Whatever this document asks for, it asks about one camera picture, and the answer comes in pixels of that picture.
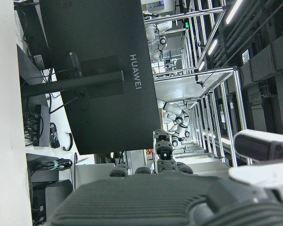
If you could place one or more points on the black desktop box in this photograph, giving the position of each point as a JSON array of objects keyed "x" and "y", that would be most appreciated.
[{"x": 35, "y": 28}]

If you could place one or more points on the aluminium profile frame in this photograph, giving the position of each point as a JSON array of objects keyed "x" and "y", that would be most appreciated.
[
  {"x": 210, "y": 10},
  {"x": 241, "y": 106}
]

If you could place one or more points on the silver laptop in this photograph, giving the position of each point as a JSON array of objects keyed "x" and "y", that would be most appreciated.
[{"x": 92, "y": 171}]

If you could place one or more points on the black USB hub orange ports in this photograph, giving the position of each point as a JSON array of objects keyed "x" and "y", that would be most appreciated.
[{"x": 43, "y": 127}]

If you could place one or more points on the black mounted camera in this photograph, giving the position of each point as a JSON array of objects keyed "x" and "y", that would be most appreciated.
[{"x": 199, "y": 82}]

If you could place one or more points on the black power adapter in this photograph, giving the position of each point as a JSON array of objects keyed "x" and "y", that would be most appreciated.
[{"x": 74, "y": 62}]

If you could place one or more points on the green exit sign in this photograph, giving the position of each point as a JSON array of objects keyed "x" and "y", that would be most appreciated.
[{"x": 186, "y": 24}]

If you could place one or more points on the black Huawei monitor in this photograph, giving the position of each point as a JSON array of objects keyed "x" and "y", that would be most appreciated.
[{"x": 103, "y": 35}]

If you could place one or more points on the black equipment case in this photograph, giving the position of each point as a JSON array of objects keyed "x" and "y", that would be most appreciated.
[{"x": 59, "y": 195}]

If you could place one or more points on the ceiling light strip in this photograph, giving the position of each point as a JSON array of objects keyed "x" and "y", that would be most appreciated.
[
  {"x": 213, "y": 46},
  {"x": 201, "y": 66},
  {"x": 233, "y": 11}
]

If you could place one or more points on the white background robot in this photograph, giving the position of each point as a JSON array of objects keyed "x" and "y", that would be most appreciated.
[
  {"x": 173, "y": 109},
  {"x": 153, "y": 30}
]

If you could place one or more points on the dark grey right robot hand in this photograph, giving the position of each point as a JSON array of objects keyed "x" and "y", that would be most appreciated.
[{"x": 141, "y": 202}]

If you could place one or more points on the black monitor stand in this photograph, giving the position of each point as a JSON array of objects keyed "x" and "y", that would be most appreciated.
[{"x": 73, "y": 82}]

